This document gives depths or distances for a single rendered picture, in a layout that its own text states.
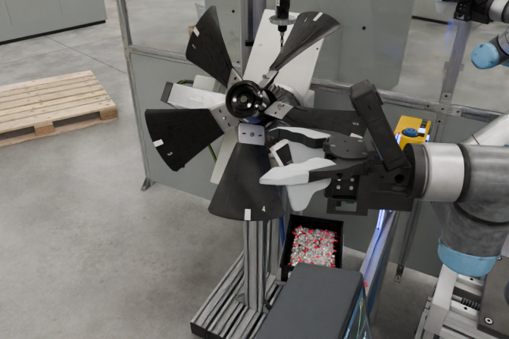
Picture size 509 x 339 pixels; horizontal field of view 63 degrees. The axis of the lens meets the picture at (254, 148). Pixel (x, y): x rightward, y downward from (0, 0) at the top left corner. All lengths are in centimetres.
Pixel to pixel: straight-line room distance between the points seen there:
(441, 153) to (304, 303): 28
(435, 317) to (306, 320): 48
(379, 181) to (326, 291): 19
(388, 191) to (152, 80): 208
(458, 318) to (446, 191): 52
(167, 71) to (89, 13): 470
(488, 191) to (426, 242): 173
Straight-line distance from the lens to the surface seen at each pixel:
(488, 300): 101
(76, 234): 275
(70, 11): 691
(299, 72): 152
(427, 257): 235
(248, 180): 123
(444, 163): 55
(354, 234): 237
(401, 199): 57
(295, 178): 48
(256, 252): 179
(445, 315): 104
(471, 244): 63
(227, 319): 205
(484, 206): 59
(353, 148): 54
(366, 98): 50
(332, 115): 125
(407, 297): 235
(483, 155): 57
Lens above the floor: 174
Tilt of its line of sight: 32 degrees down
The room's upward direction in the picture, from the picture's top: straight up
